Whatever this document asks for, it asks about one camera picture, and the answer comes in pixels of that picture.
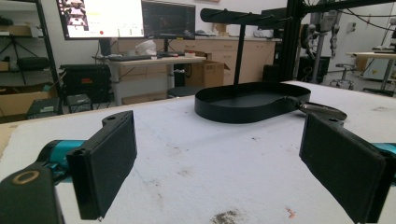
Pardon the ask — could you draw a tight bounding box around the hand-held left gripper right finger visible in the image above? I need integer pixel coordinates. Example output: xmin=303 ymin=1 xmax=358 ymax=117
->
xmin=298 ymin=113 xmax=396 ymax=224

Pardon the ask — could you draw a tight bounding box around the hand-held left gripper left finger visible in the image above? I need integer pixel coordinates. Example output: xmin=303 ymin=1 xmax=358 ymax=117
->
xmin=37 ymin=110 xmax=138 ymax=221

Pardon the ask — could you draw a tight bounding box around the black jewelry stand with tray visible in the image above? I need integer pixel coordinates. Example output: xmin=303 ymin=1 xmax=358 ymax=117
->
xmin=193 ymin=7 xmax=312 ymax=125

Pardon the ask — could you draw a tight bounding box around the small black electronics box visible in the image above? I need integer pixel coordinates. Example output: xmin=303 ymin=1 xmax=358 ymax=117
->
xmin=65 ymin=93 xmax=94 ymax=114

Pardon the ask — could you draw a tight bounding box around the black electronics box with label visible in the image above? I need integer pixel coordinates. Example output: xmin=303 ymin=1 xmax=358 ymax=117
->
xmin=25 ymin=97 xmax=61 ymax=121

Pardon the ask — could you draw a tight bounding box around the black equipment case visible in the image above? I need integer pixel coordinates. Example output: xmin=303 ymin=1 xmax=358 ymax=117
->
xmin=58 ymin=63 xmax=112 ymax=105

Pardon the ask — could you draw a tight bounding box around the grey metal stool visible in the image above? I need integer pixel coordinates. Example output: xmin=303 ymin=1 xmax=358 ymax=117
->
xmin=329 ymin=63 xmax=358 ymax=91

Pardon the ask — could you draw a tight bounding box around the large flat cardboard box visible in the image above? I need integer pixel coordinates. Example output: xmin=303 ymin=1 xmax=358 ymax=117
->
xmin=0 ymin=89 xmax=60 ymax=119

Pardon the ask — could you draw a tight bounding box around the black round stool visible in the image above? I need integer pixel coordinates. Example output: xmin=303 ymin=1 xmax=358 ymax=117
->
xmin=165 ymin=85 xmax=204 ymax=99

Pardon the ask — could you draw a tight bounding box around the black keyboard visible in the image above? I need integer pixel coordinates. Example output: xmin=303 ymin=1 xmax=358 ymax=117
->
xmin=106 ymin=54 xmax=154 ymax=63

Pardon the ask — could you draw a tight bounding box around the light wooden desk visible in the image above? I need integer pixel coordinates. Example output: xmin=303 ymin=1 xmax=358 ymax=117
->
xmin=92 ymin=55 xmax=207 ymax=107

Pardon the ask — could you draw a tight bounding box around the light wooden work table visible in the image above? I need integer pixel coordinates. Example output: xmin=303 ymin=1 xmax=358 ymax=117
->
xmin=345 ymin=50 xmax=396 ymax=97

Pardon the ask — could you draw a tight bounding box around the white rounded object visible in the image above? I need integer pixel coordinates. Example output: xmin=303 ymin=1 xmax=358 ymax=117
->
xmin=134 ymin=39 xmax=158 ymax=57

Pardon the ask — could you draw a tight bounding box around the black metal shelf rack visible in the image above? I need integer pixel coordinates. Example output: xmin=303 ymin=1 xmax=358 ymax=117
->
xmin=0 ymin=0 xmax=64 ymax=117

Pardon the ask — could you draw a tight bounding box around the open cardboard box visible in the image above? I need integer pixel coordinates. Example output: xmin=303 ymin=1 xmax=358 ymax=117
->
xmin=184 ymin=60 xmax=231 ymax=89

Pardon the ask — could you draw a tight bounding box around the light wooden cabinet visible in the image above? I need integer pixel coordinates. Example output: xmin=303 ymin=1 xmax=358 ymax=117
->
xmin=117 ymin=36 xmax=277 ymax=86

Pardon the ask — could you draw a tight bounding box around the bright computer monitor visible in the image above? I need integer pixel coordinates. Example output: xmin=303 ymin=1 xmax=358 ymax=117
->
xmin=55 ymin=0 xmax=146 ymax=41

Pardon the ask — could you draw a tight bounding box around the dark computer monitor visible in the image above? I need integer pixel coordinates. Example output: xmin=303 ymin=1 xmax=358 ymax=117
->
xmin=141 ymin=0 xmax=197 ymax=41

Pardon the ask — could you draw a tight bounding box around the black metal frame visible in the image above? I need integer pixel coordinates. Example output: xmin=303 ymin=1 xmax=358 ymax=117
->
xmin=278 ymin=0 xmax=396 ymax=84

